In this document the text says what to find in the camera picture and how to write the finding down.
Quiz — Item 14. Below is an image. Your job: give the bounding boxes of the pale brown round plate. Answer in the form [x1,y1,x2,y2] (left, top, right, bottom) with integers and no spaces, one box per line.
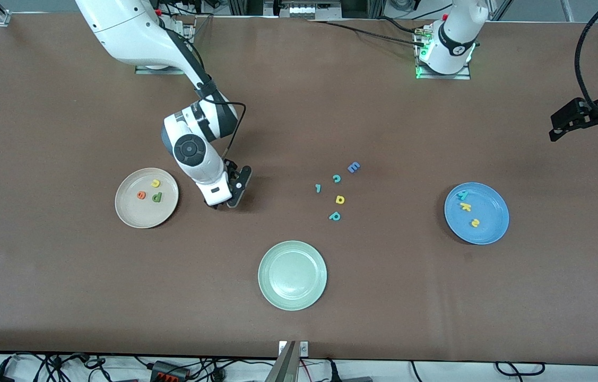
[115,168,179,229]

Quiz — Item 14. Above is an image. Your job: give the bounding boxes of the pale green round plate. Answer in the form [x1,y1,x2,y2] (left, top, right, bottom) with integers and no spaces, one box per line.
[258,240,327,311]

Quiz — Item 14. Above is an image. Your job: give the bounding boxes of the blue round plate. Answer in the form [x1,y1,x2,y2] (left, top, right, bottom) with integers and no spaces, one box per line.
[444,183,510,245]

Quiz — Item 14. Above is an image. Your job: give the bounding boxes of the aluminium equipment rack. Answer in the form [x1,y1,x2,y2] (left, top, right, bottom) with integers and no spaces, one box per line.
[263,0,343,20]

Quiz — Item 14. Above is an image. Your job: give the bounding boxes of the brown table cover sheet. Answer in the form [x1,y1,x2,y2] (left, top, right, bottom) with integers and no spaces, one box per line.
[0,12,598,367]

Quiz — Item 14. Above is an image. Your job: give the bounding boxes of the black power strip red switches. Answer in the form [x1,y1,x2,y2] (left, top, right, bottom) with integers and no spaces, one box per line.
[150,360,192,381]

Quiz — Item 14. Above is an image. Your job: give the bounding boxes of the white metal bracket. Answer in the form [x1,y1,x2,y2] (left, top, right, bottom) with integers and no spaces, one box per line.
[279,341,310,356]

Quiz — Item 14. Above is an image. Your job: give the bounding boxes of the aluminium camera mast profile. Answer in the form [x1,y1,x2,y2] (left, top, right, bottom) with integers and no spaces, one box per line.
[264,341,299,382]

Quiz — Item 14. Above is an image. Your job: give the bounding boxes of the long black table cable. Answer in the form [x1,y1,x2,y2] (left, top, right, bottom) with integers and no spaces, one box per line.
[310,19,428,47]

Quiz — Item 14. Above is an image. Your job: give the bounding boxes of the black looped floor cable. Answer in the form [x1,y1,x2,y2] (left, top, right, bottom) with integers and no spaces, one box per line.
[494,361,547,378]

